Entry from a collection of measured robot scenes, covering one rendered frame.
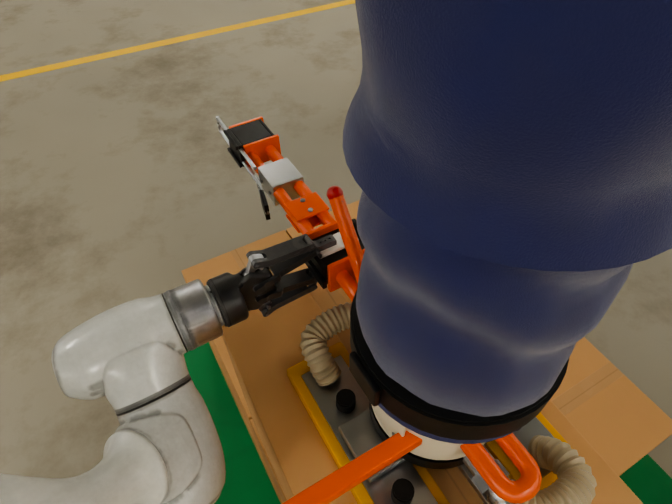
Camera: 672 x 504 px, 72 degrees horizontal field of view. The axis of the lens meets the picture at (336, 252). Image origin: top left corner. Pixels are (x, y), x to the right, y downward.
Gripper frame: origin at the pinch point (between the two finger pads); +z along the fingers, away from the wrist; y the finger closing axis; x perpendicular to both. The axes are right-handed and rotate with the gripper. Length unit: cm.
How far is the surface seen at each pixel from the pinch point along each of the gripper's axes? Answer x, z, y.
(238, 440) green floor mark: -31, -25, 124
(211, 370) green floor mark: -63, -23, 124
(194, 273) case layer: -69, -16, 69
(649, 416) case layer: 42, 74, 69
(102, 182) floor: -210, -36, 124
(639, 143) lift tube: 35, -6, -44
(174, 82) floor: -301, 36, 124
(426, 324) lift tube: 28.9, -8.9, -25.0
